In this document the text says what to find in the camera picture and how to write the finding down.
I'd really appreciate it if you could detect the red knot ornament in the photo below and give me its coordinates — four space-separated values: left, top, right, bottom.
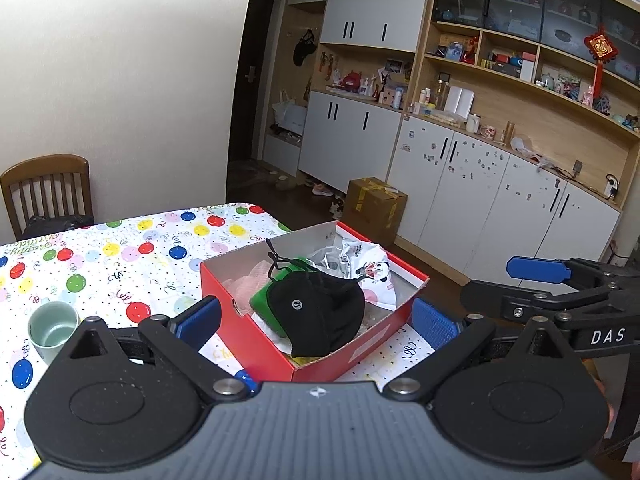
584 24 620 106

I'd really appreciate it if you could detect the white and wood wall cabinet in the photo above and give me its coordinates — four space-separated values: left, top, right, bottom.
262 0 640 281

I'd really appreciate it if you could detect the white printed tote bag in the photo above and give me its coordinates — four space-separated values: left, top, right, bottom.
340 237 401 311

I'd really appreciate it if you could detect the black plastic bag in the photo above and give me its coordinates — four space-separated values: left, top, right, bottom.
22 214 95 237

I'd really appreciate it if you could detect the brown wooden chair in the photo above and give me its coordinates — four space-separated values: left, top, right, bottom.
0 154 95 242

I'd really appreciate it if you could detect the brown cardboard box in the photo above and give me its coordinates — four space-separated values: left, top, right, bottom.
341 176 408 248

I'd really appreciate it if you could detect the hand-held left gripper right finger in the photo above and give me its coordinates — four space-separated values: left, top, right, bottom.
382 297 583 403

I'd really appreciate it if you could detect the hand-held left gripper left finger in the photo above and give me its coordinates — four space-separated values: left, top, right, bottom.
62 296 260 403

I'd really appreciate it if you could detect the pink bath pouf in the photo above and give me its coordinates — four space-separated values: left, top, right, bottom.
222 260 273 316

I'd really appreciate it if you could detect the red cardboard box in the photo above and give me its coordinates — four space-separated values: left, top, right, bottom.
200 220 431 385

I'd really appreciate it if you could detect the balloon print tablecloth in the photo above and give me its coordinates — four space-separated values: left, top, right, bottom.
0 202 436 476

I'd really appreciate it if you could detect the black cap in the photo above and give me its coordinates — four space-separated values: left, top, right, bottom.
263 252 366 358
292 29 318 67

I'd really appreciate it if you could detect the pale green ceramic cup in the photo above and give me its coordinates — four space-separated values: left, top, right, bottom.
27 301 81 366

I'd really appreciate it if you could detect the dark door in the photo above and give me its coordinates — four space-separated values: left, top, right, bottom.
227 0 291 166

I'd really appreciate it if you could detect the green sponge block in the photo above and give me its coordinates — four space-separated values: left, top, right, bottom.
250 257 313 338

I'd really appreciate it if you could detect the white shopping bag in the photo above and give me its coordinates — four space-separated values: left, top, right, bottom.
272 90 308 136

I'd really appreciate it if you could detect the hanging black cap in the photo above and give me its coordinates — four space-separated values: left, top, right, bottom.
292 29 318 67

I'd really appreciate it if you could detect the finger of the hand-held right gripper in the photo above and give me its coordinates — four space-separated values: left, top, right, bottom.
460 281 576 327
506 256 640 286

